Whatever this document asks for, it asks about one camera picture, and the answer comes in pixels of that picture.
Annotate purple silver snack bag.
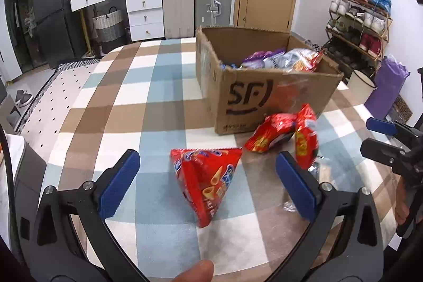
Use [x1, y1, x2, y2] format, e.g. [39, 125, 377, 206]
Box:
[241, 48, 286, 70]

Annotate red cone-snack chip bag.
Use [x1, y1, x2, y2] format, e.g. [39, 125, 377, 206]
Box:
[170, 147, 242, 228]

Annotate white orange snack bag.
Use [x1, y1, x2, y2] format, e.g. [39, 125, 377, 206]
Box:
[273, 48, 323, 72]

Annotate blue cookie snack packet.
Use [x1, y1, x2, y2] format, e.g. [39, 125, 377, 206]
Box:
[220, 63, 238, 70]

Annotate person's right hand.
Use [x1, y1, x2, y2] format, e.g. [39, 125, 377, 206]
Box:
[394, 178, 410, 225]

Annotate person's left hand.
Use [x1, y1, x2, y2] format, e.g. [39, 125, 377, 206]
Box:
[172, 260, 214, 282]

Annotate white waste bin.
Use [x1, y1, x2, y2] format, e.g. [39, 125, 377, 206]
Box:
[347, 70, 377, 104]

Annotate red white snack packet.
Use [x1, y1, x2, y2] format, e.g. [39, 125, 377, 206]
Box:
[295, 104, 319, 170]

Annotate wooden shoe rack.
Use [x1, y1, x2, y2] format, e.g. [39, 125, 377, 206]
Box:
[325, 0, 393, 76]

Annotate red snack bag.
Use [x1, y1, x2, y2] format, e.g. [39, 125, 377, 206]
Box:
[244, 113, 297, 153]

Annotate white dotted mat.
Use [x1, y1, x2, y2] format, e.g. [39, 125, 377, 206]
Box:
[16, 59, 99, 160]

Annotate grey slippers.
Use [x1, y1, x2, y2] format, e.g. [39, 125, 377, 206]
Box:
[15, 89, 33, 107]

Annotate brown SF cardboard box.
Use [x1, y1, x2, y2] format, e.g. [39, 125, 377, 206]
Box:
[196, 26, 343, 135]

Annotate plaid checkered rug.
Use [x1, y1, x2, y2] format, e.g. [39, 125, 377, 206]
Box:
[36, 35, 402, 282]

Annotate black refrigerator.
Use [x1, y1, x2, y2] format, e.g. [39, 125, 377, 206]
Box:
[32, 0, 87, 69]

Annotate woven laundry basket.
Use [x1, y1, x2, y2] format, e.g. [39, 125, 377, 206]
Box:
[93, 6, 126, 54]

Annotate silver aluminium suitcase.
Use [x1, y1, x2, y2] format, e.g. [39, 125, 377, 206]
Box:
[195, 0, 232, 28]

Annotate white drawer desk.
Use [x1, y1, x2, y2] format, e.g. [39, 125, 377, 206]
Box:
[70, 0, 164, 41]

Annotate beige suitcase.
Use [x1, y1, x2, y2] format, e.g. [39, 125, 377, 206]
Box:
[163, 0, 195, 39]

